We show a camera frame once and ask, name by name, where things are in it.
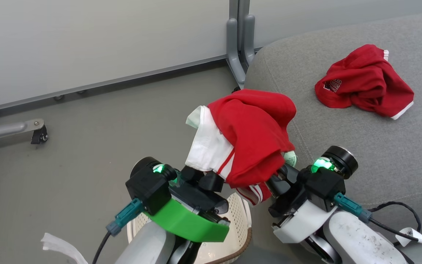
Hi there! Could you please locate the grey partition leg with caster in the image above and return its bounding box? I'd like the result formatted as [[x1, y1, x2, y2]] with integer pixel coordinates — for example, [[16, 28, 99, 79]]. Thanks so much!
[[0, 118, 49, 162]]

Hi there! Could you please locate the teal cable connector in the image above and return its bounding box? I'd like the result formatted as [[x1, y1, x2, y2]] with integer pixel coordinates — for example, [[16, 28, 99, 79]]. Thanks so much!
[[333, 192, 374, 224], [105, 198, 145, 237]]

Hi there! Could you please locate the left teal cable connector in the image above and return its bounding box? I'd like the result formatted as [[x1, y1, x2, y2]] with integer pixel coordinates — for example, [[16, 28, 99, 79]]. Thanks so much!
[[105, 198, 145, 237]]

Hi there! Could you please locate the white cable label tag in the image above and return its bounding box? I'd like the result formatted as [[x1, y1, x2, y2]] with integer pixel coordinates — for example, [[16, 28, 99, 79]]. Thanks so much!
[[395, 227, 422, 247]]

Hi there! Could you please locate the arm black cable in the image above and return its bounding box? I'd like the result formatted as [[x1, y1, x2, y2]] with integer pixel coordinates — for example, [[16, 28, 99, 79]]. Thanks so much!
[[368, 201, 422, 250], [92, 230, 113, 264]]

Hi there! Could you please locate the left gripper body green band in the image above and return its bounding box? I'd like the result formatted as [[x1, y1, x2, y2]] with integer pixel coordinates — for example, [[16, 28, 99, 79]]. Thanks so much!
[[143, 172, 231, 243]]

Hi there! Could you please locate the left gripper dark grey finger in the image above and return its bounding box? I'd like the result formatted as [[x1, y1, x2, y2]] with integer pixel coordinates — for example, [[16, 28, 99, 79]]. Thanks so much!
[[198, 172, 225, 193], [179, 165, 204, 184]]

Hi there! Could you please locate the grey partition base rail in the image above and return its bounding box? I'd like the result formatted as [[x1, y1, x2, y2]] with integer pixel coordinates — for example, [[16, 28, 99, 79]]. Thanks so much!
[[0, 54, 233, 115]]

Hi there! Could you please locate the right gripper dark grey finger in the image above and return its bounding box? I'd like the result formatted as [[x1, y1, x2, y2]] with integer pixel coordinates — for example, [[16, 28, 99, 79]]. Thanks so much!
[[266, 172, 289, 199], [280, 165, 300, 183]]

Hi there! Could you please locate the red printed shirt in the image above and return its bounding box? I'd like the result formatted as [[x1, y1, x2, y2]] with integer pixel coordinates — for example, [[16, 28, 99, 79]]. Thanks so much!
[[314, 44, 415, 121]]

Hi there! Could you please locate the red and white garment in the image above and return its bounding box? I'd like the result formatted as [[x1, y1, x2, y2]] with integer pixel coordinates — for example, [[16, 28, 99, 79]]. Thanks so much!
[[185, 89, 298, 206]]

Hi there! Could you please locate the white tape strip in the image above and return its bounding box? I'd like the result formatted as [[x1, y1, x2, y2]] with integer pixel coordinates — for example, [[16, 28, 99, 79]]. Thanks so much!
[[41, 232, 89, 264]]

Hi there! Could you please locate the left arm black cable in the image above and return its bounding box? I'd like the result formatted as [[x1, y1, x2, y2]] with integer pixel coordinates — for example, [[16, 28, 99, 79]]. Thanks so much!
[[92, 230, 113, 264]]

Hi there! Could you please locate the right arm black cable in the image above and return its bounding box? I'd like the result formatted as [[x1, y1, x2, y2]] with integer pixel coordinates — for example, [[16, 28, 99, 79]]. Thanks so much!
[[368, 201, 422, 250]]

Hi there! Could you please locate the perforated beige laundry basket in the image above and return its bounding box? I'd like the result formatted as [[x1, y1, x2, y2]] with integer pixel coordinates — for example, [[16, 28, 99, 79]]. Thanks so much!
[[127, 192, 253, 264]]

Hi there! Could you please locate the right teal cable connector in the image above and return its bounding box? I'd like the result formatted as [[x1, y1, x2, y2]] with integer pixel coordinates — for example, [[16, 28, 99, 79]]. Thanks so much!
[[333, 192, 374, 224]]

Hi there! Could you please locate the grey fabric sofa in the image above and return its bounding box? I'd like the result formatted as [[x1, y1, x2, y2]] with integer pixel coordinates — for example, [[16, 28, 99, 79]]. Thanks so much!
[[244, 10, 422, 238]]

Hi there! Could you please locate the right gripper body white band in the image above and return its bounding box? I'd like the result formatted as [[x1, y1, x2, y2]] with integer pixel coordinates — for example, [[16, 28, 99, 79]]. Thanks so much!
[[269, 181, 335, 244]]

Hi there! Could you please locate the grey partition post stand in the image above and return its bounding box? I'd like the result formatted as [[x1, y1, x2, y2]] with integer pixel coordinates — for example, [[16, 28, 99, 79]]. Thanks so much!
[[226, 0, 256, 91]]

